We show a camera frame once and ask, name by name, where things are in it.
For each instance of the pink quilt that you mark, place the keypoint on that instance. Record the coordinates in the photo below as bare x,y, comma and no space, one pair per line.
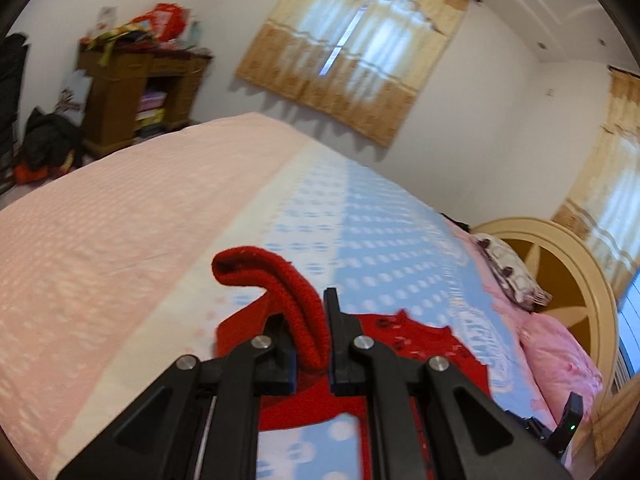
560,360

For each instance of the patterned grey pillow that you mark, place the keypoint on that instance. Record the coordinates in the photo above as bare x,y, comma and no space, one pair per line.
515,275

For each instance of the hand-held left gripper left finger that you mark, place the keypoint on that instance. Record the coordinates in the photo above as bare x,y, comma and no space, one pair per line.
285,371

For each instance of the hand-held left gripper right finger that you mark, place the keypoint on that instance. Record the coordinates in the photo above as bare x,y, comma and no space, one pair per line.
334,360

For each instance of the cream wooden headboard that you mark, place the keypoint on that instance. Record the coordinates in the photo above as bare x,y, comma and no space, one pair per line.
565,280

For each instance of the beige patterned curtain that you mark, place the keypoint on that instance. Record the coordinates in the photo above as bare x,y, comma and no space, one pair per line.
615,185
350,60

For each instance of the dark hanging clothes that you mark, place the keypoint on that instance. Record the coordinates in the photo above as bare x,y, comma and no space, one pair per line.
12,100

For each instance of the white plastic bag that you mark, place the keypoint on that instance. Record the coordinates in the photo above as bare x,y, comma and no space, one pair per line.
75,95

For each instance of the red knit sweater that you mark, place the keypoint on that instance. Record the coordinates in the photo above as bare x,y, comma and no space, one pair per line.
300,300

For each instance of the brown wooden cabinet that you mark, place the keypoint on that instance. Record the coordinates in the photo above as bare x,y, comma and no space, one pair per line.
115,95

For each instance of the black bag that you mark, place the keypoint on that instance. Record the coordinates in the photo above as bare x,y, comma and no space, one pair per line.
52,140

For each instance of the red gift bag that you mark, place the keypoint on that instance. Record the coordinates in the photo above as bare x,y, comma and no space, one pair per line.
170,22

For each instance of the bed with patterned sheet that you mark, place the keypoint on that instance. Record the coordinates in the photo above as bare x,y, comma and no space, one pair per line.
150,235

